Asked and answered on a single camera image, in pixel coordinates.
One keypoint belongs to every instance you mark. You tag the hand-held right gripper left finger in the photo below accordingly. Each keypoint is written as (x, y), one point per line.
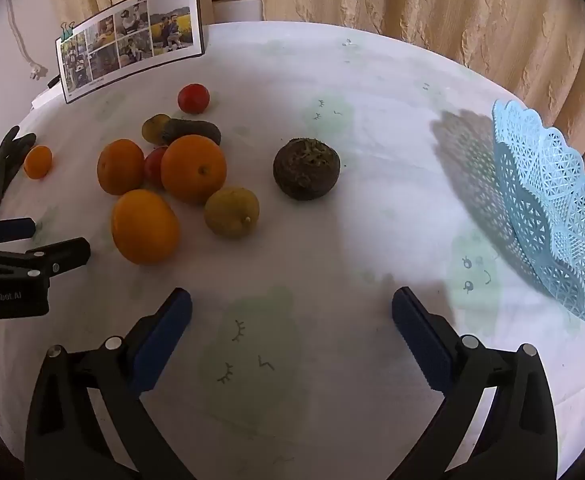
(165, 345)

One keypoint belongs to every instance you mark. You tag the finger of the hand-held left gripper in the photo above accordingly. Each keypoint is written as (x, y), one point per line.
(62, 257)
(10, 229)

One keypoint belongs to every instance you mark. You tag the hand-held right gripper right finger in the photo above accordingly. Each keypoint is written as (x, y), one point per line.
(420, 345)

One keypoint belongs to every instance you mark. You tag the large orange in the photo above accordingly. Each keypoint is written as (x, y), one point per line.
(145, 226)
(120, 166)
(193, 169)

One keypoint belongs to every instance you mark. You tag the yellow-green lemon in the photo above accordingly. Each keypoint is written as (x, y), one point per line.
(231, 212)

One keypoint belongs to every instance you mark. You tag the light blue lattice basket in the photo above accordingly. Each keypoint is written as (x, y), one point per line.
(555, 210)

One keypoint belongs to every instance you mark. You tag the small tangerine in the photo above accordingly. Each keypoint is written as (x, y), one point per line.
(38, 162)

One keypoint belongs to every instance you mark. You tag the red tomato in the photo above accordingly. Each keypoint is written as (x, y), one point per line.
(193, 98)
(153, 166)

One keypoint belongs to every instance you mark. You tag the white printed tablecloth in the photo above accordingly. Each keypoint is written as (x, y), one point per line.
(322, 240)

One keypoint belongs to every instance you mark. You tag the small olive-yellow fruit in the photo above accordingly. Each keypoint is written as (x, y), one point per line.
(153, 127)

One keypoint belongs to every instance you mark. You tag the dark green avocado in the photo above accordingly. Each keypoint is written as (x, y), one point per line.
(192, 131)

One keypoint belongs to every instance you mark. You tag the teal binder clip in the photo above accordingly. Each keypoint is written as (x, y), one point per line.
(67, 30)

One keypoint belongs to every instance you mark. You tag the brown rough round fruit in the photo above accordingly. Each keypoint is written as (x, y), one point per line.
(306, 169)

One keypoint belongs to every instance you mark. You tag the photo collage board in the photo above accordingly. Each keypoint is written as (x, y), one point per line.
(132, 40)

